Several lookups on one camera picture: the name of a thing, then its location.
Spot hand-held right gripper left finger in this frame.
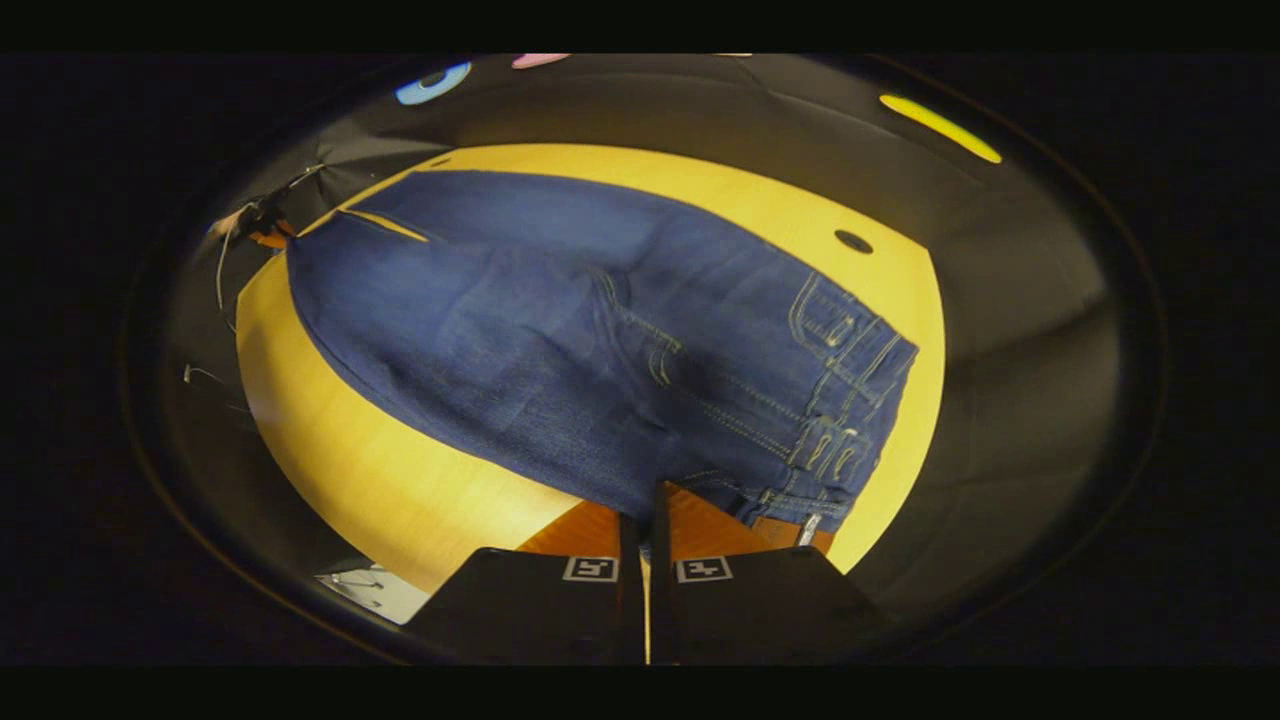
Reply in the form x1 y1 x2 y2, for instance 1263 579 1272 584
408 500 644 666

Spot blue denim jeans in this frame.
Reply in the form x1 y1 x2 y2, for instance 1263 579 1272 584
285 170 919 556

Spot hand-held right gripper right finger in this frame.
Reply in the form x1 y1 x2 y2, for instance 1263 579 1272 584
650 482 891 666

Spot white cable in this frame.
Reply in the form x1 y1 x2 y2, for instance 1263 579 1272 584
214 230 241 336

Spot black backdrop cloth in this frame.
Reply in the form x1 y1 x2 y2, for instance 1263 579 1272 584
150 55 1136 651

